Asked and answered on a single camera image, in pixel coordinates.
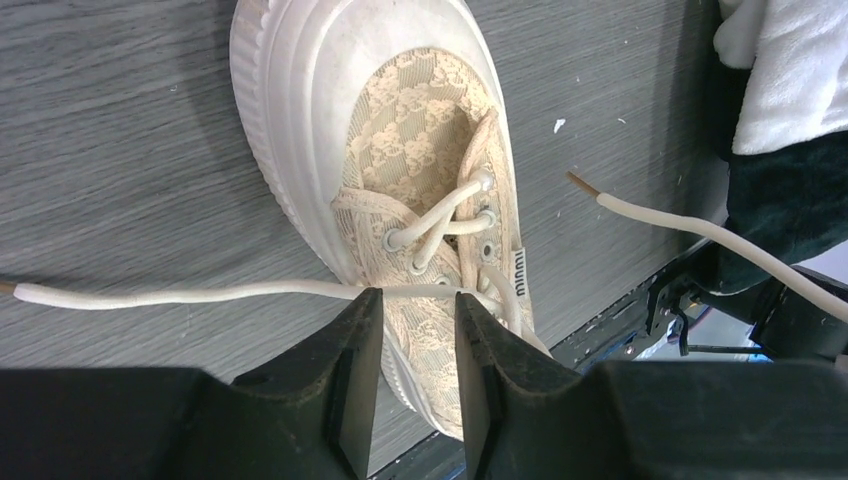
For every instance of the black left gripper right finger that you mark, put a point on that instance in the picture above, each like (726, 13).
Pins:
(669, 420)

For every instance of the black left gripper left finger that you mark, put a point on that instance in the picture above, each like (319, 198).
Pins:
(306, 414)

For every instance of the beige sneaker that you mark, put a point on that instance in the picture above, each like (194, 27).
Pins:
(379, 128)

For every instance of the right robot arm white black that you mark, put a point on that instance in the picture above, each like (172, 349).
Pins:
(785, 326)

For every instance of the black white checkered pillow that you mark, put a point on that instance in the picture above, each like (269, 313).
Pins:
(776, 113)

